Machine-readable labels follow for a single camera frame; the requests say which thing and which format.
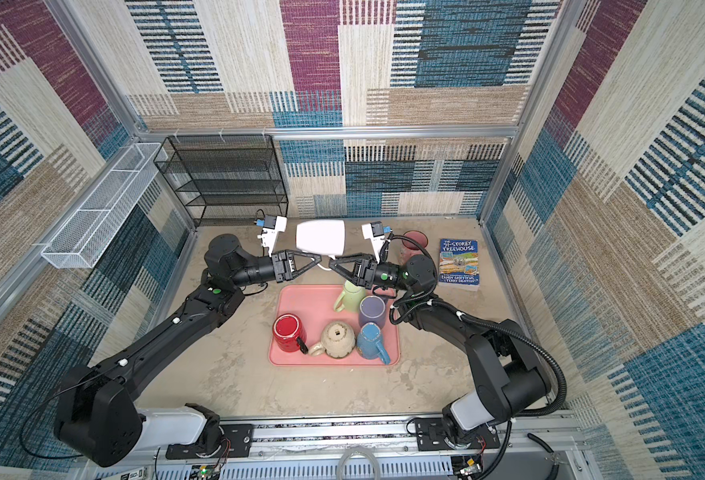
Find cream ceramic teapot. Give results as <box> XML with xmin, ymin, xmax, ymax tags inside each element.
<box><xmin>308</xmin><ymin>321</ymin><xmax>357</xmax><ymax>359</ymax></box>

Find white wire mesh basket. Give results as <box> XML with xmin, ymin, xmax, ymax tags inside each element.
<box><xmin>42</xmin><ymin>143</ymin><xmax>160</xmax><ymax>269</ymax></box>

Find red mug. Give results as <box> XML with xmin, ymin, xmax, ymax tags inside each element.
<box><xmin>272</xmin><ymin>313</ymin><xmax>308</xmax><ymax>354</ymax></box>

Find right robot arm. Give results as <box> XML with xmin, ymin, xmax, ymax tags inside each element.
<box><xmin>330</xmin><ymin>254</ymin><xmax>568</xmax><ymax>445</ymax></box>

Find white mug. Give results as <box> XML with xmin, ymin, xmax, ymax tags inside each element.
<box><xmin>296</xmin><ymin>220</ymin><xmax>346</xmax><ymax>257</ymax></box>

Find blue mug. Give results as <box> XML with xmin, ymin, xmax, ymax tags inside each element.
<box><xmin>357</xmin><ymin>322</ymin><xmax>392</xmax><ymax>365</ymax></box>

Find black wire mesh shelf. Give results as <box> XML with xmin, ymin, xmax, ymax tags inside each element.
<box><xmin>154</xmin><ymin>134</ymin><xmax>290</xmax><ymax>227</ymax></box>

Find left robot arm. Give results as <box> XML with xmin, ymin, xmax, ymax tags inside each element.
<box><xmin>52</xmin><ymin>234</ymin><xmax>322</xmax><ymax>467</ymax></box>

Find pink plastic tray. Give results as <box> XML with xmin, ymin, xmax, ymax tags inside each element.
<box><xmin>267</xmin><ymin>284</ymin><xmax>402</xmax><ymax>367</ymax></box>

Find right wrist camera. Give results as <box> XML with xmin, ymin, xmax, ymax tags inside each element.
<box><xmin>362</xmin><ymin>221</ymin><xmax>392</xmax><ymax>262</ymax></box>

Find blue treehouse book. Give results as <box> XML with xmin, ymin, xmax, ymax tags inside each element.
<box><xmin>439</xmin><ymin>239</ymin><xmax>480</xmax><ymax>290</ymax></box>

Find pink ghost pattern mug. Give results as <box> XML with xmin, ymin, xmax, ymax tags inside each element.
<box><xmin>400</xmin><ymin>230</ymin><xmax>429</xmax><ymax>264</ymax></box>

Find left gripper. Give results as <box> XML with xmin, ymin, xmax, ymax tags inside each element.
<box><xmin>229</xmin><ymin>251</ymin><xmax>318</xmax><ymax>292</ymax></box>

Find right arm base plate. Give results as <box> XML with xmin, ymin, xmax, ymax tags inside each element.
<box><xmin>406</xmin><ymin>417</ymin><xmax>501</xmax><ymax>451</ymax></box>

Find purple mug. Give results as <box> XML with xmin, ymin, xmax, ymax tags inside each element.
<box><xmin>359</xmin><ymin>295</ymin><xmax>389</xmax><ymax>328</ymax></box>

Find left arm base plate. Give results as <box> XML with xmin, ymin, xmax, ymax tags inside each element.
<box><xmin>164</xmin><ymin>424</ymin><xmax>254</xmax><ymax>460</ymax></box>

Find light green mug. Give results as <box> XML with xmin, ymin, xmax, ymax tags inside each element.
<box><xmin>334</xmin><ymin>281</ymin><xmax>368</xmax><ymax>314</ymax></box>

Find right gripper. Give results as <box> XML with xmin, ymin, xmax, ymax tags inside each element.
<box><xmin>329</xmin><ymin>251</ymin><xmax>412</xmax><ymax>292</ymax></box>

